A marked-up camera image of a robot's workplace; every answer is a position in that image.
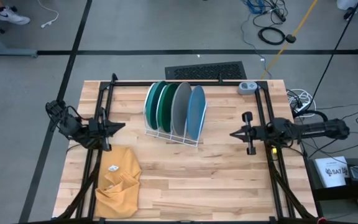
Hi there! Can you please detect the grey control box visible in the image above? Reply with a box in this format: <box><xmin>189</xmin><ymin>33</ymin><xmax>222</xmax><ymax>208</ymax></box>
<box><xmin>237</xmin><ymin>81</ymin><xmax>259</xmax><ymax>96</ymax></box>

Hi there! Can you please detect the person's white shoe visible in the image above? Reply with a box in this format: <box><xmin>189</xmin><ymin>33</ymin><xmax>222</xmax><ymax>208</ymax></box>
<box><xmin>0</xmin><ymin>5</ymin><xmax>31</xmax><ymax>26</ymax></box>

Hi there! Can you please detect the black aluminium frame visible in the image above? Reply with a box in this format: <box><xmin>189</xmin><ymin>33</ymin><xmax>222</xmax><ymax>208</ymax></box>
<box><xmin>62</xmin><ymin>73</ymin><xmax>318</xmax><ymax>224</ymax></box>

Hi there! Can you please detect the white cable coil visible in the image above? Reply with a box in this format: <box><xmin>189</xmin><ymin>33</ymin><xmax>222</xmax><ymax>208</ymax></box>
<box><xmin>286</xmin><ymin>88</ymin><xmax>317</xmax><ymax>118</ymax></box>

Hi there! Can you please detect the black power strip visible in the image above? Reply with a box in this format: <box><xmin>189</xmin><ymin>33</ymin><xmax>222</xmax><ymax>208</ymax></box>
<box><xmin>270</xmin><ymin>6</ymin><xmax>287</xmax><ymax>22</ymax></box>

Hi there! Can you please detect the grey plate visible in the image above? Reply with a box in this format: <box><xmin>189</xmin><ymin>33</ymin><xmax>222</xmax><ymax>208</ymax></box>
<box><xmin>170</xmin><ymin>82</ymin><xmax>193</xmax><ymax>138</ymax></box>

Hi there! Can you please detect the coiled black cable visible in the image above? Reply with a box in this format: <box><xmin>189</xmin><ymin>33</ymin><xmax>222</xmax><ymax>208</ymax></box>
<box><xmin>257</xmin><ymin>26</ymin><xmax>287</xmax><ymax>46</ymax></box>

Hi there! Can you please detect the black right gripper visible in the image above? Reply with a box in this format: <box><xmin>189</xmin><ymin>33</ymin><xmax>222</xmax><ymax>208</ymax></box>
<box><xmin>229</xmin><ymin>111</ymin><xmax>270</xmax><ymax>156</ymax></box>

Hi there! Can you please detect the white printed booklet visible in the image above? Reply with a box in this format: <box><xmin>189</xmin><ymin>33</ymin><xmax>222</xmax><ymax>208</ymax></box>
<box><xmin>314</xmin><ymin>156</ymin><xmax>351</xmax><ymax>189</ymax></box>

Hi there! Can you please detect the blue plate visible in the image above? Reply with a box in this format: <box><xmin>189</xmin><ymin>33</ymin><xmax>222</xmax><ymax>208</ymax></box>
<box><xmin>186</xmin><ymin>85</ymin><xmax>207</xmax><ymax>141</ymax></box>

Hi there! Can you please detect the black box with label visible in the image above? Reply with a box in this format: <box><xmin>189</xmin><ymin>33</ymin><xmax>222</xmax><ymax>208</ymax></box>
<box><xmin>308</xmin><ymin>157</ymin><xmax>358</xmax><ymax>202</ymax></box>

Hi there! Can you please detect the yellow hanging cable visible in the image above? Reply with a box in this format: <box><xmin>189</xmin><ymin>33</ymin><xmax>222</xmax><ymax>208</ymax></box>
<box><xmin>259</xmin><ymin>0</ymin><xmax>320</xmax><ymax>80</ymax></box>

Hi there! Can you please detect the blue cable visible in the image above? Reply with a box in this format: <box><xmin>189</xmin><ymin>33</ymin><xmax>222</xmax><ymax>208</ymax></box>
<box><xmin>244</xmin><ymin>0</ymin><xmax>265</xmax><ymax>15</ymax></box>

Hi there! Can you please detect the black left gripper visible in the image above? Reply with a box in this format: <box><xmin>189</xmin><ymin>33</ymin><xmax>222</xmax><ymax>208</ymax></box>
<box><xmin>88</xmin><ymin>107</ymin><xmax>126</xmax><ymax>152</ymax></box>

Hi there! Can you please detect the dark green plate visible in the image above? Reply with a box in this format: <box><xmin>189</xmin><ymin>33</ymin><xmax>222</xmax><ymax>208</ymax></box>
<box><xmin>157</xmin><ymin>82</ymin><xmax>180</xmax><ymax>134</ymax></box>

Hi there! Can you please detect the white cable with plug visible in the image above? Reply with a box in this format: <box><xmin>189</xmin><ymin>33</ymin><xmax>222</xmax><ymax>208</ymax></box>
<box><xmin>36</xmin><ymin>0</ymin><xmax>60</xmax><ymax>29</ymax></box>

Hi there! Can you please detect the white wire dish rack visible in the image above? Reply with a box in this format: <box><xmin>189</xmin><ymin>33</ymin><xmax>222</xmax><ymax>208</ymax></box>
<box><xmin>143</xmin><ymin>81</ymin><xmax>208</xmax><ymax>148</ymax></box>

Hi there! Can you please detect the black floor vent grate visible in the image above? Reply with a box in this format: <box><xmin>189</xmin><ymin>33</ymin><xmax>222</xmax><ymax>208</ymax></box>
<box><xmin>165</xmin><ymin>61</ymin><xmax>248</xmax><ymax>81</ymax></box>

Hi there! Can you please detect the yellow cloth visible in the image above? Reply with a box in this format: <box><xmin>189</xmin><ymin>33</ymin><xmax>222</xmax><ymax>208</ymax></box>
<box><xmin>94</xmin><ymin>145</ymin><xmax>142</xmax><ymax>220</ymax></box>

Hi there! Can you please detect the white object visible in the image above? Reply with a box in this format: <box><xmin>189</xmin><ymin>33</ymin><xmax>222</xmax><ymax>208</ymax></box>
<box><xmin>336</xmin><ymin>0</ymin><xmax>358</xmax><ymax>12</ymax></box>

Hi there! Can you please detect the long thin black cable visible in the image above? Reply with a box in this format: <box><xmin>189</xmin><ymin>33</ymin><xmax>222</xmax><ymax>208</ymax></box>
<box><xmin>309</xmin><ymin>0</ymin><xmax>358</xmax><ymax>103</ymax></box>

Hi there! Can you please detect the teal plate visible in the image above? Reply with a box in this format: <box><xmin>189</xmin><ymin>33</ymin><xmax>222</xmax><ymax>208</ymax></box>
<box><xmin>144</xmin><ymin>80</ymin><xmax>167</xmax><ymax>131</ymax></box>

